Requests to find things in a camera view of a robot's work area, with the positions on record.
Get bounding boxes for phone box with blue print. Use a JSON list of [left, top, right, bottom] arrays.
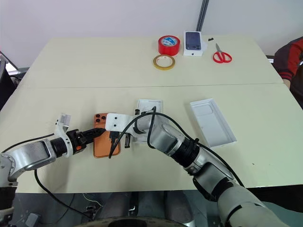
[[183, 30, 208, 58]]

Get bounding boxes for dark equipment beside table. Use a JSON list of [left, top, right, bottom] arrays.
[[0, 50, 20, 112]]

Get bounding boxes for grey box on floor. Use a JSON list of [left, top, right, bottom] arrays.
[[25, 212, 41, 227]]

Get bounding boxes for white phone box base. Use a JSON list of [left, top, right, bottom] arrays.
[[132, 98, 164, 143]]

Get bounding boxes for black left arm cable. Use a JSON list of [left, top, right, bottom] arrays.
[[0, 133, 55, 153]]

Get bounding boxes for yellow tape roll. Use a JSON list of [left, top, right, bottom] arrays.
[[152, 54, 177, 70]]

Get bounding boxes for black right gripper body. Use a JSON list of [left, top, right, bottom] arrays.
[[107, 130, 122, 140]]

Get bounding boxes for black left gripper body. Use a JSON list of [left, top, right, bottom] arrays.
[[67, 129, 89, 155]]

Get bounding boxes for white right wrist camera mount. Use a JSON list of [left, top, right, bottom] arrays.
[[105, 113, 137, 133]]

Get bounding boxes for white phone box lid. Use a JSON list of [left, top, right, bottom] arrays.
[[189, 97, 238, 148]]

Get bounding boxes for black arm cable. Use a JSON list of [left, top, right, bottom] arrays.
[[0, 133, 55, 153], [108, 106, 245, 188]]

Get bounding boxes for black aluminium post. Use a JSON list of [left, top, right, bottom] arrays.
[[196, 0, 210, 33]]

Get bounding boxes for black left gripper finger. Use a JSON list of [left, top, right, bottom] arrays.
[[87, 128, 107, 137], [82, 132, 105, 144]]

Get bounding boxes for red tape roll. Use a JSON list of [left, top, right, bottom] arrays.
[[158, 35, 181, 56]]

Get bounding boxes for person in red black jacket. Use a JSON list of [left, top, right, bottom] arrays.
[[274, 36, 303, 110]]

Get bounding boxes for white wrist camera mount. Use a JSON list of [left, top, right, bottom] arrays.
[[105, 113, 137, 133], [54, 113, 74, 158]]

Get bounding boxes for orange smartphone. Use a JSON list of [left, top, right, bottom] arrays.
[[93, 113, 122, 159]]

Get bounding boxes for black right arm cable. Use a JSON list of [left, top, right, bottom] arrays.
[[108, 106, 245, 188]]

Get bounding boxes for red handled scissors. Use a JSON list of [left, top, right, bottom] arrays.
[[212, 43, 233, 64]]

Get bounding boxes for black cable under table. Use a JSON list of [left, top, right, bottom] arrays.
[[34, 168, 97, 219]]

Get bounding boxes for thin yellow green wire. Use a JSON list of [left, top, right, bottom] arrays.
[[82, 193, 103, 207]]

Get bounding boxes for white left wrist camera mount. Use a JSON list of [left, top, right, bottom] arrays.
[[54, 113, 74, 158]]

